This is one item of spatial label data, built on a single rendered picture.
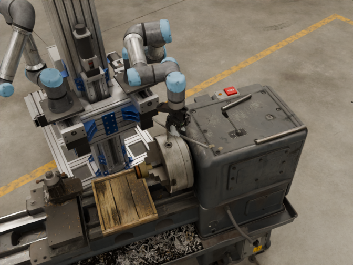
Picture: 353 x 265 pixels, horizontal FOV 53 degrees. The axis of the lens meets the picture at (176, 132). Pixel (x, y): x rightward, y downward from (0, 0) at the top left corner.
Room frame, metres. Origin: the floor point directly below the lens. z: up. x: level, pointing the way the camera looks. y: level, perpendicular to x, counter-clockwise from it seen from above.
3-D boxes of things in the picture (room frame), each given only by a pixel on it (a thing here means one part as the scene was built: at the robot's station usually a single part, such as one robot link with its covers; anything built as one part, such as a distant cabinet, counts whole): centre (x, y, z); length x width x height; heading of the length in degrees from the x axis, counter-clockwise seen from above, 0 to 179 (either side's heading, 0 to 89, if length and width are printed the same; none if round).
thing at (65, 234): (1.06, 0.63, 0.95); 0.43 x 0.17 x 0.05; 17
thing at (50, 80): (1.66, 0.69, 1.33); 0.13 x 0.12 x 0.14; 48
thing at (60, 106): (1.65, 0.69, 1.21); 0.15 x 0.15 x 0.10
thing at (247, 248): (1.09, -0.42, 0.41); 0.34 x 0.17 x 0.82; 107
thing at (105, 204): (1.13, 0.32, 0.89); 0.36 x 0.30 x 0.04; 17
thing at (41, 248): (1.03, 0.68, 0.90); 0.47 x 0.30 x 0.06; 17
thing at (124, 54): (1.87, 0.24, 1.33); 0.13 x 0.12 x 0.14; 99
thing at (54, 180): (1.12, 0.65, 1.13); 0.08 x 0.08 x 0.03
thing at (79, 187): (1.12, 0.62, 0.99); 0.20 x 0.10 x 0.05; 107
